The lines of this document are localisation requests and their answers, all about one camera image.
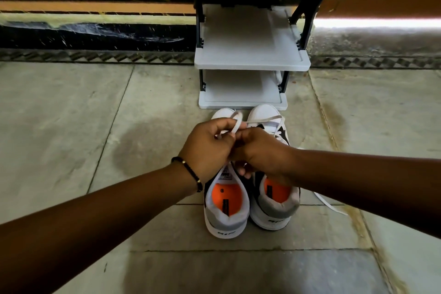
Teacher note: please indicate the person's right hand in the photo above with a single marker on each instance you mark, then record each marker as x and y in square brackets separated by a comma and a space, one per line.
[265, 156]

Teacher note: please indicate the person's left hand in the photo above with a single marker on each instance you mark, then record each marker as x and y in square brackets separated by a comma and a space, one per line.
[206, 152]

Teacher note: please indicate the person's right fingers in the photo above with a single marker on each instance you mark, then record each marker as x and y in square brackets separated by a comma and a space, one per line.
[243, 147]

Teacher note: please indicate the person's left fingers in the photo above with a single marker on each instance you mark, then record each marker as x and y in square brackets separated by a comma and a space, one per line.
[225, 130]

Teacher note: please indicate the white shoelace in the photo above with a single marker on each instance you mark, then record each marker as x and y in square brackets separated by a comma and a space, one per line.
[330, 205]
[238, 118]

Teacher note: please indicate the person's right forearm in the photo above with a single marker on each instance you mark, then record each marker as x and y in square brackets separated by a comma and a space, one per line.
[372, 183]

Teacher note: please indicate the person's left forearm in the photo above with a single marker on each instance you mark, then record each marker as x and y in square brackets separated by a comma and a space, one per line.
[96, 228]

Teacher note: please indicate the white grey sneaker orange insole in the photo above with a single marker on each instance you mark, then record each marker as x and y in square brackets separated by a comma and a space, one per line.
[225, 216]
[275, 212]

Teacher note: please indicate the grey plastic shoe rack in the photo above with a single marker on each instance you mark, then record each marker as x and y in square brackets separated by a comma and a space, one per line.
[255, 42]

